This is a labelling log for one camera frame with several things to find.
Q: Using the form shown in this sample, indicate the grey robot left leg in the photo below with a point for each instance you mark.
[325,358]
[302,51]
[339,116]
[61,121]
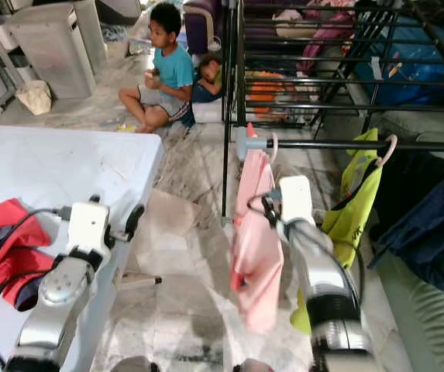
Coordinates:
[132,366]

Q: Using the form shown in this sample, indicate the grey robot right leg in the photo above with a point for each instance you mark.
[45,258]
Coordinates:
[252,366]

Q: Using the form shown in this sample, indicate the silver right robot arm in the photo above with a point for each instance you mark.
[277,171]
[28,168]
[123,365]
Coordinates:
[326,271]

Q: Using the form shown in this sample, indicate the blue fabric bin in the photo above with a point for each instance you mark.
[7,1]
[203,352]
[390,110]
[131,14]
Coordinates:
[407,70]

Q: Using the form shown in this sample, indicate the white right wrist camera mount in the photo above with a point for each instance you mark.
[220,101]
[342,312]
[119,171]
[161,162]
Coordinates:
[295,198]

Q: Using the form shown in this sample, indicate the grey robot leg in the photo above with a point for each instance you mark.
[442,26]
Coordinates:
[132,366]
[252,366]

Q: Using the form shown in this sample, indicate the pale plastic folding table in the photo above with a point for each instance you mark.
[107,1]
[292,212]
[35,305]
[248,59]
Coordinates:
[59,163]

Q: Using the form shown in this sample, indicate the beige cloth bag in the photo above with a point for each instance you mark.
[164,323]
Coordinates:
[34,98]

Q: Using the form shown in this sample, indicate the grey air purifier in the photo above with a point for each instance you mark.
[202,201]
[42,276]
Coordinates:
[51,46]

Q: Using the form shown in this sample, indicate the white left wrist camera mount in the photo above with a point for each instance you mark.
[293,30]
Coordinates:
[90,226]

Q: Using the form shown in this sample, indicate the pink garment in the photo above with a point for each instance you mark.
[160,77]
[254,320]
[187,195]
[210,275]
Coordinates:
[256,248]

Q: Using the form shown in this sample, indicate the lying small child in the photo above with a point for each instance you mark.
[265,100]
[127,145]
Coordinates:
[208,76]

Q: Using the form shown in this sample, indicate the black metal drying rack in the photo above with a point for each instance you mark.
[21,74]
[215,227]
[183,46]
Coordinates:
[330,144]

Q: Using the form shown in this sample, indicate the purple armchair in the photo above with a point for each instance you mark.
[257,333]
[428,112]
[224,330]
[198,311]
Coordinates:
[198,27]

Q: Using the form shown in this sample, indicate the grey green leather sofa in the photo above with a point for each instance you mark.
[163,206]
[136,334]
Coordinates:
[431,325]

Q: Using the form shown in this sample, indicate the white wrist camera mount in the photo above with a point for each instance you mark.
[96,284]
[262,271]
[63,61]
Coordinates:
[295,198]
[90,226]

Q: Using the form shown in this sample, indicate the dark navy garment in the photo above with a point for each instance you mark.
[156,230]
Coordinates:
[431,225]

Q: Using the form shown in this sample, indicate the boy in teal shirt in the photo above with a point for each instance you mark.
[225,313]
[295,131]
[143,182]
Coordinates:
[173,70]

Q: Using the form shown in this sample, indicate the lime green garment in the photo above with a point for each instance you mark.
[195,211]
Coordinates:
[353,201]

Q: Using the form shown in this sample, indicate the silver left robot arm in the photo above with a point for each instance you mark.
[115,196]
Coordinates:
[63,291]

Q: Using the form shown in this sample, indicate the orange clothes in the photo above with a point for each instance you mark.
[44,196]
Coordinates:
[264,89]

